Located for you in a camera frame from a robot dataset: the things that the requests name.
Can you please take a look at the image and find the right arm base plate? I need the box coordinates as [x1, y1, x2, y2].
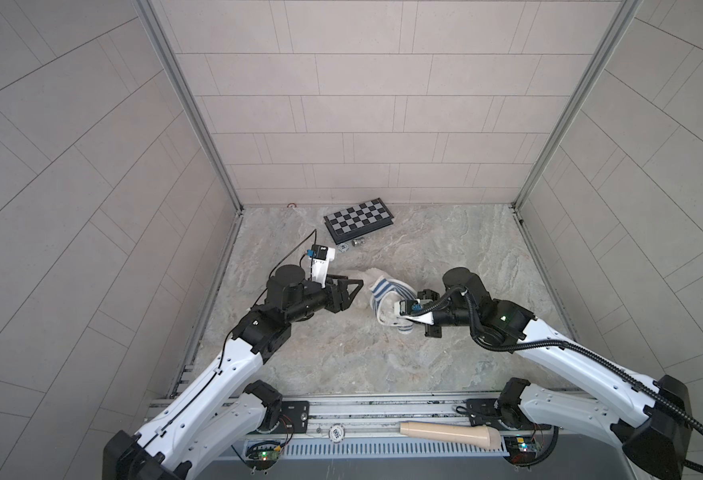
[465, 398, 507, 431]

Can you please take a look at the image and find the black corrugated cable hose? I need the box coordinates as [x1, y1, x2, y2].
[410, 285, 703, 478]

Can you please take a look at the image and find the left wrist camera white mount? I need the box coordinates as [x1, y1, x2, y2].
[307, 244, 336, 288]

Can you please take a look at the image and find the white teddy bear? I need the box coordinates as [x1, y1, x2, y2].
[347, 268, 391, 323]

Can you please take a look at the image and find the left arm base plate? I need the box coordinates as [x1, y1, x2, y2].
[270, 400, 310, 435]

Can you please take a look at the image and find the right circuit board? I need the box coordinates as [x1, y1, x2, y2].
[503, 436, 539, 465]

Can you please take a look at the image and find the beige wooden handle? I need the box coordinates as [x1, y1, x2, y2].
[399, 422, 503, 450]

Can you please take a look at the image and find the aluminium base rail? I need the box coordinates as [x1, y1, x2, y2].
[134, 389, 637, 443]

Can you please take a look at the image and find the blue white striped sweater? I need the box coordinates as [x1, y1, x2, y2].
[371, 276, 417, 334]

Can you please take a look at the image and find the circuit board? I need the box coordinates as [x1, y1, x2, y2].
[503, 436, 539, 465]
[244, 440, 284, 472]

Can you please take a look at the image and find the left circuit board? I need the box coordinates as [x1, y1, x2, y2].
[244, 440, 284, 472]

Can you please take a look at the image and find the black white chessboard box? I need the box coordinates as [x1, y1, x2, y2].
[323, 198, 395, 245]

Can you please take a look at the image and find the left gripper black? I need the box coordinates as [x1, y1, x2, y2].
[278, 275, 363, 327]

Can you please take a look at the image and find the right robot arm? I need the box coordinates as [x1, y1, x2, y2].
[395, 267, 693, 479]

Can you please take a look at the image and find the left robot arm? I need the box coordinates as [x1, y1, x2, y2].
[101, 265, 363, 479]

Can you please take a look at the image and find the round white sticker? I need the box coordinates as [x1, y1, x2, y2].
[328, 423, 345, 444]

